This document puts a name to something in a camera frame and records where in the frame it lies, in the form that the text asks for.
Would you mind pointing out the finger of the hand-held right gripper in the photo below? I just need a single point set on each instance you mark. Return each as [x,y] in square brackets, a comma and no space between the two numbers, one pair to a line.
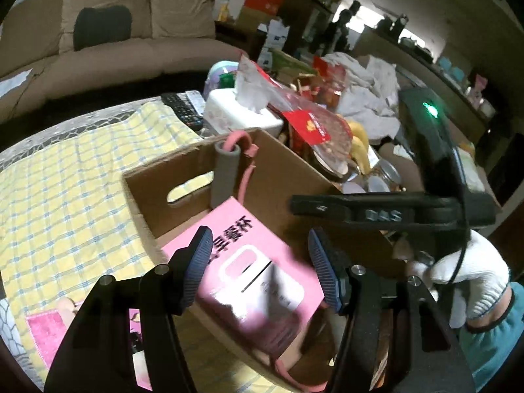
[368,211]

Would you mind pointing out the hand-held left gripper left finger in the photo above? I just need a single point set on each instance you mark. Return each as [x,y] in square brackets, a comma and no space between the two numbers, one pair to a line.
[196,262]

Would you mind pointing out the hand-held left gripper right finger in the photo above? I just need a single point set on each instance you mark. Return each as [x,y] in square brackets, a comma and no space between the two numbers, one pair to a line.
[323,262]

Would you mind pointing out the pink product box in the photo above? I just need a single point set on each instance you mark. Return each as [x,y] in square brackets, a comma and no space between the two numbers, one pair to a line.
[245,278]

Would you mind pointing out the brown cardboard box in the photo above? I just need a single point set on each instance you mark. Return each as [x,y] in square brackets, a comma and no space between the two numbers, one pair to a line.
[278,172]

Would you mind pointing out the person's right forearm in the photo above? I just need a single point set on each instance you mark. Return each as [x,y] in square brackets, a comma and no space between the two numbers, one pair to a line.
[491,344]

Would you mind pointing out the person's right hand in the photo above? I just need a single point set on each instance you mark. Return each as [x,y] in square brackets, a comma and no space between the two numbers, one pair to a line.
[479,278]

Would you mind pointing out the glass jar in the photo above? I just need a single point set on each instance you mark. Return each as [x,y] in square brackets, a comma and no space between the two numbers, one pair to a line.
[385,174]

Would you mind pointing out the bunch of bananas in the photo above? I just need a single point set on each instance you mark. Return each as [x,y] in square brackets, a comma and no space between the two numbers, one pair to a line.
[360,143]

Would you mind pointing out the white cloth pile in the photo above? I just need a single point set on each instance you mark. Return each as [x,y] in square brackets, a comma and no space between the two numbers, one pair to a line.
[368,86]

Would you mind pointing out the clear bag red label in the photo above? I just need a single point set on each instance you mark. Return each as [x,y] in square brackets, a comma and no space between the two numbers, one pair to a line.
[307,125]

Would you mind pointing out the red snack packet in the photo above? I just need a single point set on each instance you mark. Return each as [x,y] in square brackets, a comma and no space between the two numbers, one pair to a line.
[331,84]

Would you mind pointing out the yellow checkered cloth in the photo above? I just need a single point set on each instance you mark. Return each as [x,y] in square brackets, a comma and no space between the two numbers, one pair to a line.
[61,196]

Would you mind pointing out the white tissue box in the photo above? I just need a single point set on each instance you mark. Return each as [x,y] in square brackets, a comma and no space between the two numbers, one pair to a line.
[241,116]

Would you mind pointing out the black remote control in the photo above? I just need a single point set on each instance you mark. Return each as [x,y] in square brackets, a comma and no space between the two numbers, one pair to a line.
[182,110]

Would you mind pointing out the silver remote control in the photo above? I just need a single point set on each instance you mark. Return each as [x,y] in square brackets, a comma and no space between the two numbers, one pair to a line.
[195,100]

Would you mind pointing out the grey patterned blanket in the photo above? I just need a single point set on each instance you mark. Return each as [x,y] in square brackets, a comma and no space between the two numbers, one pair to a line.
[82,116]

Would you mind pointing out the dark cabinet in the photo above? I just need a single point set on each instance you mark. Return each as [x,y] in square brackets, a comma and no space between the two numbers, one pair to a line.
[305,16]

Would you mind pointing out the purple round container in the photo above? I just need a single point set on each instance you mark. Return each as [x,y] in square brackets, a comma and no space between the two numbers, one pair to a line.
[219,75]

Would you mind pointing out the white blue carton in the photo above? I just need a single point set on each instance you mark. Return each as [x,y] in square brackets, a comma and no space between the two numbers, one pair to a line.
[276,41]

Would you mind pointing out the brown sofa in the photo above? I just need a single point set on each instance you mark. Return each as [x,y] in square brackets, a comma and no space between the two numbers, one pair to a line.
[172,57]

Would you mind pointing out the red carton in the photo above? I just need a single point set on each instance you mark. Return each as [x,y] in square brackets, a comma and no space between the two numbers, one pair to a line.
[264,1]

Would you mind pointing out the black cushion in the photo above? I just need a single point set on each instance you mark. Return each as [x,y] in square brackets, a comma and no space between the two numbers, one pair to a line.
[102,28]

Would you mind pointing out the white paper sheet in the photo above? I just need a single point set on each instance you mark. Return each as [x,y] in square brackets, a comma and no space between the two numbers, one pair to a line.
[14,82]

